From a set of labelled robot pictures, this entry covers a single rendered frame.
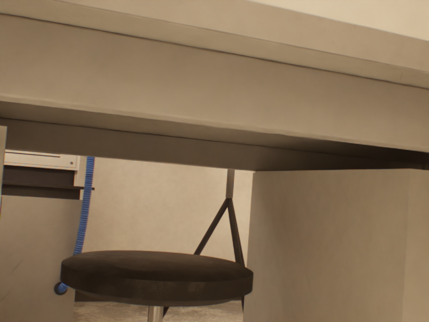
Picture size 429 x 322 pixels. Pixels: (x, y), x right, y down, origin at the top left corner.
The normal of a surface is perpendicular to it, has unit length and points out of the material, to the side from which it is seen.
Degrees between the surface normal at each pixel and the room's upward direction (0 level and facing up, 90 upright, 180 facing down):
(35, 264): 90
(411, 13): 90
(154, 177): 90
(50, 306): 90
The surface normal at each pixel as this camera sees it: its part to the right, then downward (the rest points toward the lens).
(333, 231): -0.91, -0.09
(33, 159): 0.40, -0.03
